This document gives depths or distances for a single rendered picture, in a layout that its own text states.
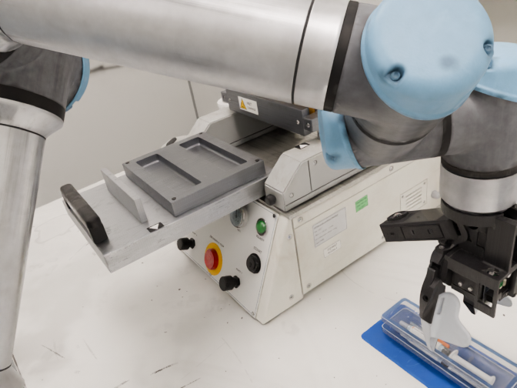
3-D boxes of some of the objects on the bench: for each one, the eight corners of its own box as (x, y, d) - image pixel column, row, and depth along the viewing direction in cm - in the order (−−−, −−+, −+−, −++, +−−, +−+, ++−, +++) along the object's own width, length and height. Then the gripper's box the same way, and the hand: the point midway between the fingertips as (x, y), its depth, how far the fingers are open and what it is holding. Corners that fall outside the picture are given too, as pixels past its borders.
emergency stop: (209, 263, 88) (212, 244, 87) (219, 272, 85) (223, 253, 84) (201, 264, 87) (205, 245, 86) (212, 273, 84) (216, 254, 83)
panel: (176, 244, 98) (190, 161, 93) (255, 319, 76) (279, 214, 71) (168, 245, 97) (181, 160, 92) (246, 321, 74) (269, 214, 69)
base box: (348, 153, 123) (343, 92, 115) (477, 200, 95) (484, 124, 87) (173, 242, 100) (151, 173, 91) (276, 339, 72) (259, 253, 63)
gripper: (482, 249, 41) (465, 397, 51) (563, 185, 47) (533, 329, 58) (404, 214, 47) (403, 352, 58) (485, 162, 54) (470, 295, 64)
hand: (448, 322), depth 59 cm, fingers open, 8 cm apart
